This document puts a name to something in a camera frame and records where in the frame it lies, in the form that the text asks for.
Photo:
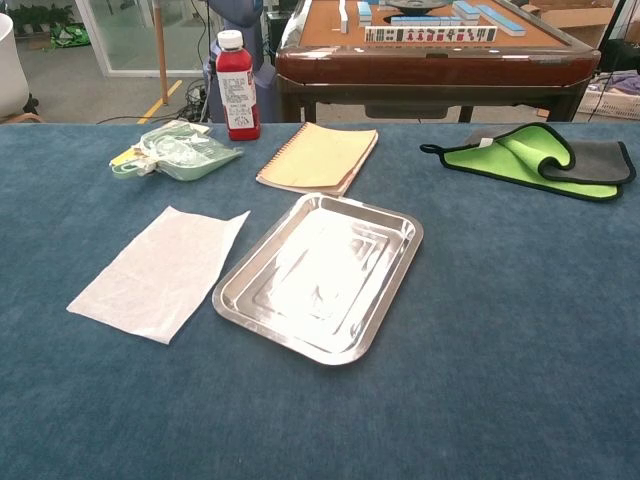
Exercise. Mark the white paper sheet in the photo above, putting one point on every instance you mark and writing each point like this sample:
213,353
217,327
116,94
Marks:
155,275

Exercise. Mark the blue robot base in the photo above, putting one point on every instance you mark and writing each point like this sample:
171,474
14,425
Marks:
240,12

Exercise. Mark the stainless steel tray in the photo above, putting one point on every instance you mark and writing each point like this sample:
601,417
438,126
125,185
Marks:
320,280

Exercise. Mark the yellow spiral notebook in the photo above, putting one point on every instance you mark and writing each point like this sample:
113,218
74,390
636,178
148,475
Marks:
315,160

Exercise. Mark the green dustpan set in bag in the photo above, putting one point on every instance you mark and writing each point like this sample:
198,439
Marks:
190,155

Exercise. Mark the red juice bottle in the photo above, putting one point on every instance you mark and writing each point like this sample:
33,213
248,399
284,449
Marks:
237,90

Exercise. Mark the green and grey cloth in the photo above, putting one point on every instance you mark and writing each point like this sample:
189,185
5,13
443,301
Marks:
500,165

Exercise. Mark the blue table mat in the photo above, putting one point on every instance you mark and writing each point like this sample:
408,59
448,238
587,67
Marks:
500,325

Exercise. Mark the brown mahjong table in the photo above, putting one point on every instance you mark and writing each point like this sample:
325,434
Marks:
430,65

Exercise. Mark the face-up mahjong tile row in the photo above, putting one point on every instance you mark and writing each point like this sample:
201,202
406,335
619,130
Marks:
430,34

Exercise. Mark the short blue mahjong tile row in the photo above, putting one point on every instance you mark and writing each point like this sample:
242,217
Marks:
425,20

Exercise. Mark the wooden pole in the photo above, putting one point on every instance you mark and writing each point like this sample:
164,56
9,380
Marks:
160,50

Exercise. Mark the long blue mahjong tile row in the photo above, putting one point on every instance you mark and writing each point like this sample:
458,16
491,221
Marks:
502,20

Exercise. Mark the white laundry basket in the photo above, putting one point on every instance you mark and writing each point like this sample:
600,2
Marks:
612,105

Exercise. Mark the green bag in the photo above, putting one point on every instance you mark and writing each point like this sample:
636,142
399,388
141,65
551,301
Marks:
70,36

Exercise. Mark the cardboard box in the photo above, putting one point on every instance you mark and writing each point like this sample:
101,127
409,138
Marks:
575,20

